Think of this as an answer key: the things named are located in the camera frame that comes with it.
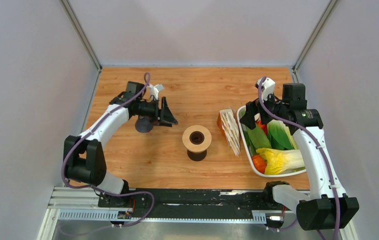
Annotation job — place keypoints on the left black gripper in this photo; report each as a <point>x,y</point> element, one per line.
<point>167,118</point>

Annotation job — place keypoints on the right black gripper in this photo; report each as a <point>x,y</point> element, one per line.
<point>252,108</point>

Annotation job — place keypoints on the dark blue coffee dripper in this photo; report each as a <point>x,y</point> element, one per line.
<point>143,124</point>

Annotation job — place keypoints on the wooden ring dripper holder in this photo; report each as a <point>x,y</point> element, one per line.
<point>197,138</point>

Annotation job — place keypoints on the glass carafe red lid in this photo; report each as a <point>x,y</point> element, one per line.
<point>197,156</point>

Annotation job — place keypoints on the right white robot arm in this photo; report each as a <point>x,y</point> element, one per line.
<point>327,206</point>

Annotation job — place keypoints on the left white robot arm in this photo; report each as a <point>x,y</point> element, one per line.
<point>83,155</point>

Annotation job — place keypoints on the white plastic tray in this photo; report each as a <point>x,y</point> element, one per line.
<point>250,151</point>

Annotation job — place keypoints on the red pepper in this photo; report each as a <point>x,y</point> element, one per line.
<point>263,127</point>

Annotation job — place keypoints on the stack of paper filters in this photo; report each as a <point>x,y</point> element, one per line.
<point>226,122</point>

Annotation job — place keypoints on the green leaf vegetable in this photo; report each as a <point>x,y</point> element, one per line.
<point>255,137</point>

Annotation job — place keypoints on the green bok choy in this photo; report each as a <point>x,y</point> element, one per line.
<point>279,136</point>

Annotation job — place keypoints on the orange tomato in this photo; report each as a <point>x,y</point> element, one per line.
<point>259,163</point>

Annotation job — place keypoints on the yellow napa cabbage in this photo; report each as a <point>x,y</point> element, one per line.
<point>279,161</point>

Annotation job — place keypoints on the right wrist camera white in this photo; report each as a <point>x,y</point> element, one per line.
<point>265,86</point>

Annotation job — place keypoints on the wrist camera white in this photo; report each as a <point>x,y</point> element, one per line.
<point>265,86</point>
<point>154,91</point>

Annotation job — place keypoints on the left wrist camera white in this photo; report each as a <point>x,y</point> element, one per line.
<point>154,91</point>

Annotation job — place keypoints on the aluminium frame post right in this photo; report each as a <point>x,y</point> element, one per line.
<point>331,4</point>

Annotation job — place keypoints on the aluminium frame post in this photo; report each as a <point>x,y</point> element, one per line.
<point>73,18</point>
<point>331,4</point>

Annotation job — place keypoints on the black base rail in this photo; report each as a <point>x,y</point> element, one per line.
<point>197,206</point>

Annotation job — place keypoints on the aluminium frame post left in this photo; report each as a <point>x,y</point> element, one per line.
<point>73,18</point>

